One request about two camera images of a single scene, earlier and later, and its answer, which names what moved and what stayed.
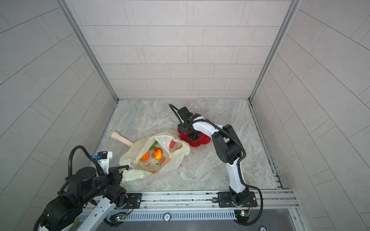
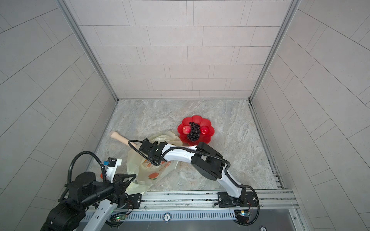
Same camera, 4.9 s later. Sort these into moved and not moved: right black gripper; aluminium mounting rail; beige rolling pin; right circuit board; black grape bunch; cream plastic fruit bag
Moved: cream plastic fruit bag; right black gripper
Not moved: right circuit board; aluminium mounting rail; black grape bunch; beige rolling pin
